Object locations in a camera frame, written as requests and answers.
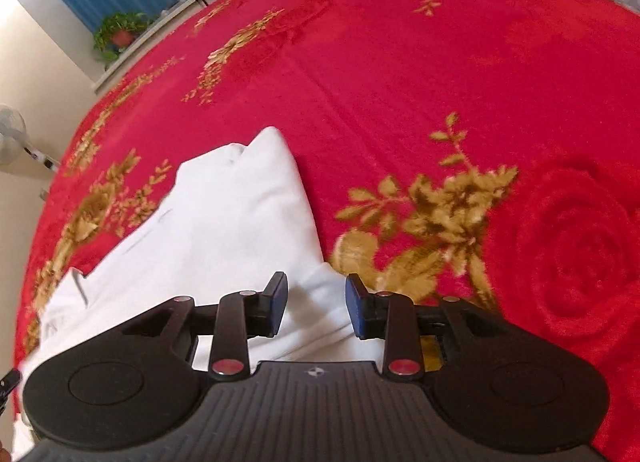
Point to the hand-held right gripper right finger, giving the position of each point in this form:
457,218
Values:
356,311

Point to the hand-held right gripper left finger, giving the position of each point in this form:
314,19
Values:
278,304

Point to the red floral blanket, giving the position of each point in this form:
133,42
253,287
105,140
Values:
390,92

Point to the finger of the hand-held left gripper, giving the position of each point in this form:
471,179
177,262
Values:
9,382

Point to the potted green plant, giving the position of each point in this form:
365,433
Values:
120,29

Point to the white standing fan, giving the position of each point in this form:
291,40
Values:
10,134

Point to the white shirt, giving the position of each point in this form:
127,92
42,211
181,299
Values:
240,222

